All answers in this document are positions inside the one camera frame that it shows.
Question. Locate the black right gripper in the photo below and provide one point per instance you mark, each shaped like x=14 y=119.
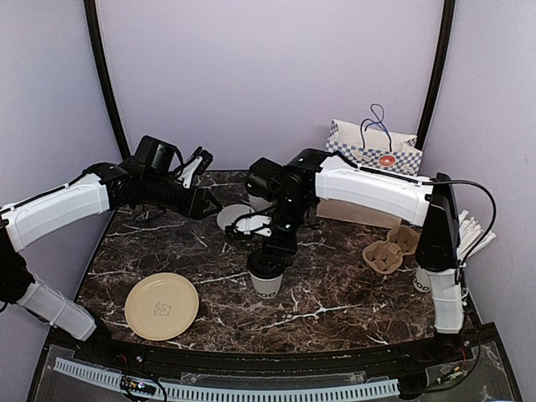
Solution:
x=289 y=246

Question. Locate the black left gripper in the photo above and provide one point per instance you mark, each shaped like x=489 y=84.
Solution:
x=198 y=199

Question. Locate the white paper cup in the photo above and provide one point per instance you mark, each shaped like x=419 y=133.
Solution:
x=266 y=283
x=258 y=203

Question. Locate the brown cardboard cup carrier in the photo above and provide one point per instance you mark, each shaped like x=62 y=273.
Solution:
x=386 y=256

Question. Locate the blue checkered paper bag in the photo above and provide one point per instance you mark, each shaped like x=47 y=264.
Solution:
x=372 y=144

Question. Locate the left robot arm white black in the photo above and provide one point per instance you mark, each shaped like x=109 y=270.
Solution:
x=156 y=175

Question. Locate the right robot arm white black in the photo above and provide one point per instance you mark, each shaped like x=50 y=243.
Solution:
x=314 y=175

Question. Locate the white ceramic bowl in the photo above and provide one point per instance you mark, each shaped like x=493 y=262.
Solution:
x=228 y=215

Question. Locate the cream yellow plate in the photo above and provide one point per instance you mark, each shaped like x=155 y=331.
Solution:
x=161 y=306

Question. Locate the white cup holding straws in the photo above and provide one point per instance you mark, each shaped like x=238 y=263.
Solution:
x=421 y=280

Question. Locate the paper wrapped straws bundle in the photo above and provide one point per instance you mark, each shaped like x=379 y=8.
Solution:
x=470 y=232

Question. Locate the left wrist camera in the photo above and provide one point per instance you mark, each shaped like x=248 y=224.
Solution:
x=196 y=165

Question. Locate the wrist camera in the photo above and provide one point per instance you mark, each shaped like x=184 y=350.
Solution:
x=248 y=225
x=196 y=165

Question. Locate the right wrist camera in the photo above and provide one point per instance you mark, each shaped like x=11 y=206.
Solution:
x=248 y=225

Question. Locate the black front table rail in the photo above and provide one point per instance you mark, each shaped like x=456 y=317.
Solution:
x=403 y=359

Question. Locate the left black frame post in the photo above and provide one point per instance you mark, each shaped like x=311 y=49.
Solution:
x=103 y=73

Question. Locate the black frame post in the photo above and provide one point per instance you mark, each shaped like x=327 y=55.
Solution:
x=444 y=35
x=103 y=73

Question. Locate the white perforated cable duct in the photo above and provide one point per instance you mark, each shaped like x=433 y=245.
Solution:
x=204 y=387

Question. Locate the right black frame post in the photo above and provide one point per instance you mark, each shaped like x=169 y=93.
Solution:
x=444 y=35

